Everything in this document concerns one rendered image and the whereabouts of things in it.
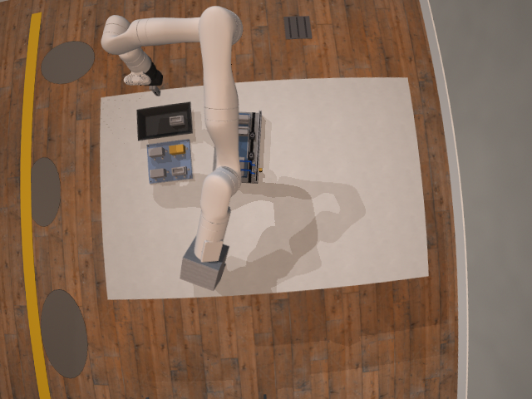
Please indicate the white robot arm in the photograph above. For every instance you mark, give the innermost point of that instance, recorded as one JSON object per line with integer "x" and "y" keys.
{"x": 215, "y": 30}

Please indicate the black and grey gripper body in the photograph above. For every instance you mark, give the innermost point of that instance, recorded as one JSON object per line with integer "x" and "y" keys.
{"x": 139, "y": 74}

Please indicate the yellow rectangular block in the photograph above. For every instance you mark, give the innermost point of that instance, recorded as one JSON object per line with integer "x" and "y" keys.
{"x": 177, "y": 149}

